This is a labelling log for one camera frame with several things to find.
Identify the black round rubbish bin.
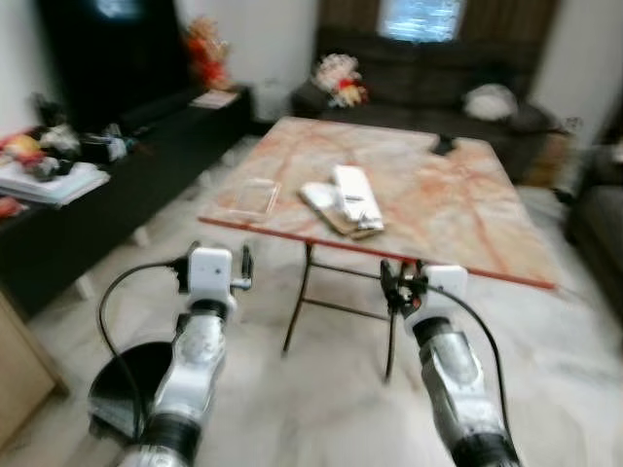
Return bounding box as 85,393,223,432
88,341,178,441

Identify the clear plastic tray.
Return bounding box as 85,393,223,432
227,177,284,221

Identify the orange marble folding table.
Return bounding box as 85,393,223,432
198,117,558,382

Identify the white paper sheet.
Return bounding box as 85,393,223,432
298,181,344,213

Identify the small black phone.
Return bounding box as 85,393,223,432
431,134,458,157

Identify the black long tv console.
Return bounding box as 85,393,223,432
0,86,256,317

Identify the pale booklet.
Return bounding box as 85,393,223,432
193,90,239,109

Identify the black gadget pile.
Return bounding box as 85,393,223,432
83,126,147,164

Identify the dark armchair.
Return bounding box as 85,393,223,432
565,97,623,293

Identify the white sofa cushion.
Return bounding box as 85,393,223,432
463,84,519,122

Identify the plush doll red shirt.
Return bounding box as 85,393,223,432
313,54,369,108

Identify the dark brown sofa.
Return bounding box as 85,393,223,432
290,0,566,181

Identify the white paper stack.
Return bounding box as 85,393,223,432
0,159,111,207

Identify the red gold figurine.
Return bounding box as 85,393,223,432
185,15,233,90

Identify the black toy figure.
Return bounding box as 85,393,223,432
29,92,84,181

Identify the light wooden cabinet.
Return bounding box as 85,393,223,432
0,287,69,449

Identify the black flat television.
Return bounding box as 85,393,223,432
34,0,191,127

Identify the yellow red toy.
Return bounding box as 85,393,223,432
0,134,45,168

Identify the bright window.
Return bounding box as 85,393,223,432
378,0,464,42

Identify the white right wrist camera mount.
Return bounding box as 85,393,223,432
423,265,469,317

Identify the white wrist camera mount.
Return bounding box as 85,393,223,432
423,265,469,317
187,246,236,304

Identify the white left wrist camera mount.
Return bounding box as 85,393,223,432
187,246,236,304

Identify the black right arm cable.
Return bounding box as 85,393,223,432
431,289,511,444

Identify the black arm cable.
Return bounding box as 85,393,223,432
431,289,511,444
95,258,191,439

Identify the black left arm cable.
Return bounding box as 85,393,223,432
95,258,191,439

